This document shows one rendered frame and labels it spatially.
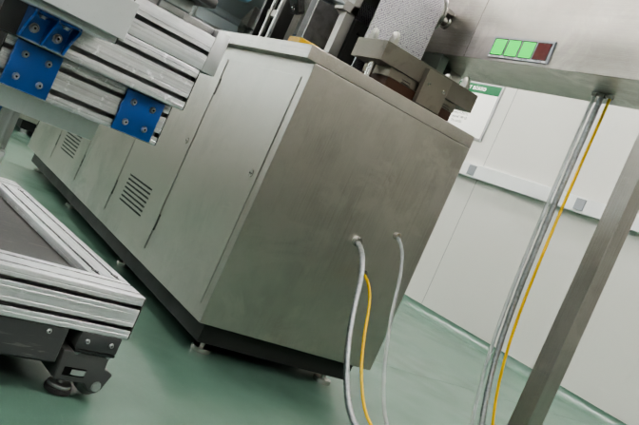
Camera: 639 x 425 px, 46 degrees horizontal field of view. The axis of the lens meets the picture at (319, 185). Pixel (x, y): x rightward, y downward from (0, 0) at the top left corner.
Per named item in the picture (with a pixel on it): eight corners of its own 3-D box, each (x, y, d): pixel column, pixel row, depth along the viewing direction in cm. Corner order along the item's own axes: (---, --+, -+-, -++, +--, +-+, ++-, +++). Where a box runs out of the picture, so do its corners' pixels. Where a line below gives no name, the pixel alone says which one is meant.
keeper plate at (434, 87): (411, 101, 229) (426, 67, 229) (434, 113, 235) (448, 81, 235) (416, 102, 227) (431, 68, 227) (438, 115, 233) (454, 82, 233)
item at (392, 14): (360, 44, 239) (384, -10, 239) (412, 75, 252) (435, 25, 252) (361, 45, 239) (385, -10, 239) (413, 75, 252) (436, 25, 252)
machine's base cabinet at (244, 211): (18, 162, 413) (83, 17, 412) (125, 201, 449) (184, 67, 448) (182, 356, 203) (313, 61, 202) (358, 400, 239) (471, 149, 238)
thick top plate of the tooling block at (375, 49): (350, 54, 233) (358, 36, 233) (438, 106, 256) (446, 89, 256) (379, 59, 220) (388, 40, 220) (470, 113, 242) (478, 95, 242)
